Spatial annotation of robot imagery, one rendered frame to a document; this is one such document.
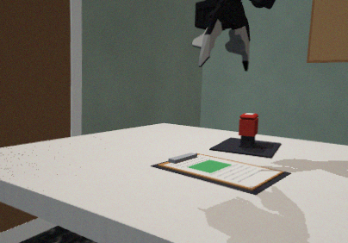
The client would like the red and black self-inking stamp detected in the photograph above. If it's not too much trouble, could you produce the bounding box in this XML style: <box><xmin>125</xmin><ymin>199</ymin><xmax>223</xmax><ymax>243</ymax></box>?
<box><xmin>239</xmin><ymin>113</ymin><xmax>258</xmax><ymax>149</ymax></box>

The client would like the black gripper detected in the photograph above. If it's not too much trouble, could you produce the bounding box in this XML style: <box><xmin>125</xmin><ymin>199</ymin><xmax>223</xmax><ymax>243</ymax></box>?
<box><xmin>192</xmin><ymin>0</ymin><xmax>250</xmax><ymax>71</ymax></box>

